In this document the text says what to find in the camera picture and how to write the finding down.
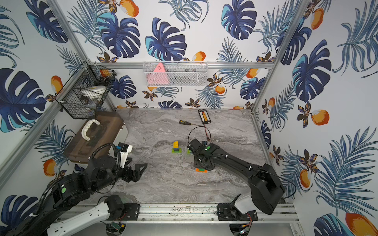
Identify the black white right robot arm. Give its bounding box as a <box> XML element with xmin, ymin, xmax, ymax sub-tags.
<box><xmin>187</xmin><ymin>139</ymin><xmax>285</xmax><ymax>215</ymax></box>

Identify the lime long base lego brick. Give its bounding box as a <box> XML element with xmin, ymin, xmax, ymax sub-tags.
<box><xmin>172</xmin><ymin>148</ymin><xmax>182</xmax><ymax>153</ymax></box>

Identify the pink triangular object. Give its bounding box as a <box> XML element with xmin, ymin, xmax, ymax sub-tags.
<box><xmin>146</xmin><ymin>63</ymin><xmax>169</xmax><ymax>87</ymax></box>

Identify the orange long lego brick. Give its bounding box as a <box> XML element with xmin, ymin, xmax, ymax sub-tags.
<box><xmin>196</xmin><ymin>168</ymin><xmax>208</xmax><ymax>173</ymax></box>

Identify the white object in basket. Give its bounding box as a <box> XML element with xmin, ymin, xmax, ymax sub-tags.
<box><xmin>81</xmin><ymin>86</ymin><xmax>107</xmax><ymax>99</ymax></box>

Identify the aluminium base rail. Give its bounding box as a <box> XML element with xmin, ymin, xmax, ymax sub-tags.
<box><xmin>72</xmin><ymin>202</ymin><xmax>299</xmax><ymax>223</ymax></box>

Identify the black wire basket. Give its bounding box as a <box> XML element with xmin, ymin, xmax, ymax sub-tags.
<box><xmin>55</xmin><ymin>62</ymin><xmax>116</xmax><ymax>120</ymax></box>

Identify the brown translucent tool case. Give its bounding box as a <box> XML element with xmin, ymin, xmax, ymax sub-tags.
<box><xmin>64</xmin><ymin>112</ymin><xmax>129</xmax><ymax>164</ymax></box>

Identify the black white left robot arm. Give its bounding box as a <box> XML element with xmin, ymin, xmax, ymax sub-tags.
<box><xmin>1</xmin><ymin>144</ymin><xmax>147</xmax><ymax>236</ymax></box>

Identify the black yellow screwdriver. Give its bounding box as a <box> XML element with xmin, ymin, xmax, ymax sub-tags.
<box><xmin>179</xmin><ymin>120</ymin><xmax>203</xmax><ymax>127</ymax></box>

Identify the black screwdriver bit case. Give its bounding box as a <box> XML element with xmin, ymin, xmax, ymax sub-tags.
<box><xmin>198</xmin><ymin>109</ymin><xmax>211</xmax><ymax>124</ymax></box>

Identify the white wire wall shelf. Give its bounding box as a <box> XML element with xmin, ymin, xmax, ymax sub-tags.
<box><xmin>143</xmin><ymin>61</ymin><xmax>208</xmax><ymax>87</ymax></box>

